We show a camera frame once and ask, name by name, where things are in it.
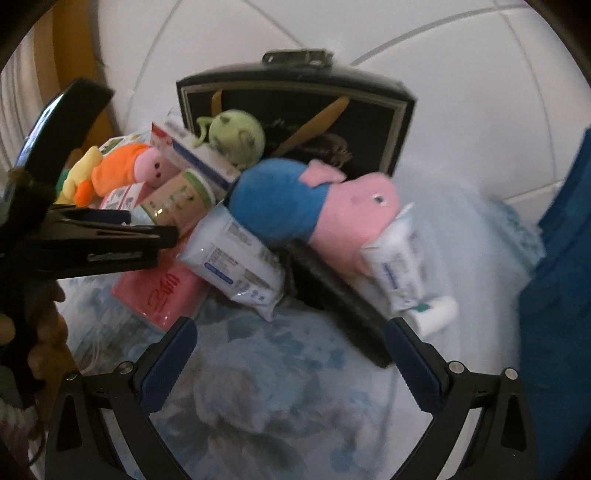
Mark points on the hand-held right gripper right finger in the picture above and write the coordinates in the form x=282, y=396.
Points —
x=411, y=369

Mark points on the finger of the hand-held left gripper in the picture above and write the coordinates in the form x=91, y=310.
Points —
x=69, y=120
x=106, y=242

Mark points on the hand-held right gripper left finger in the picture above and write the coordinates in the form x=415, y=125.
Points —
x=168, y=369

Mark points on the blue plastic crate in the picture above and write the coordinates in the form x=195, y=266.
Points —
x=558, y=300

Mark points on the white curtain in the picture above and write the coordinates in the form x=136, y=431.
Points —
x=23, y=106

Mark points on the pink white card box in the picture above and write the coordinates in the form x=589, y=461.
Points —
x=122, y=196

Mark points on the white green card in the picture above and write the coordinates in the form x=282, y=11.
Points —
x=117, y=143

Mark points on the yellow duck plush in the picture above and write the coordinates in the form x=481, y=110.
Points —
x=78, y=177

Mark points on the pink tissue pack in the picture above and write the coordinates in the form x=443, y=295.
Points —
x=157, y=295

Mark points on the orange pink plush toy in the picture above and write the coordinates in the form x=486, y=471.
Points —
x=124, y=170

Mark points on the brown wooden pillar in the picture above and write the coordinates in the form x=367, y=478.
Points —
x=78, y=46

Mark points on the beige green can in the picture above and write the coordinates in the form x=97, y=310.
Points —
x=180, y=198

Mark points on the white toothpaste tube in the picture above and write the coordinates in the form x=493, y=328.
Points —
x=401, y=267

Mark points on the white plastic wipes pack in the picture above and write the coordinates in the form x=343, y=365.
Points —
x=231, y=263

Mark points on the white blue medicine box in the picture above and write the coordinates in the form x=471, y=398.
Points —
x=203, y=159

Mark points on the pale green round plush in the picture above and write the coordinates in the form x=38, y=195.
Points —
x=238, y=136

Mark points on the pink blue pig plush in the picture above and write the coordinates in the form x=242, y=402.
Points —
x=286, y=203

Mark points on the black metal clip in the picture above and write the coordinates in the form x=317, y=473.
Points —
x=298, y=58

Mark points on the black gift box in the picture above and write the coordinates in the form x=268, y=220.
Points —
x=360, y=124

